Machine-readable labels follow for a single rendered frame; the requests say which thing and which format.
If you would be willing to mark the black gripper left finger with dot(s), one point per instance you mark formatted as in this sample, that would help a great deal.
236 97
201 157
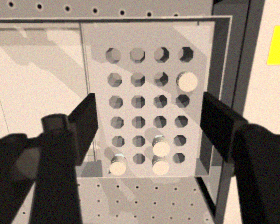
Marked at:
55 197

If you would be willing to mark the beige block with round holes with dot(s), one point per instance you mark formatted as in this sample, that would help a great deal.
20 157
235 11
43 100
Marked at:
137 97

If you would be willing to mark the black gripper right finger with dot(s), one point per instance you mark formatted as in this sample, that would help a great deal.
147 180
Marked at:
255 152

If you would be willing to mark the beige perforated base plate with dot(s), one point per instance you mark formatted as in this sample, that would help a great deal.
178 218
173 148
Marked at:
147 200

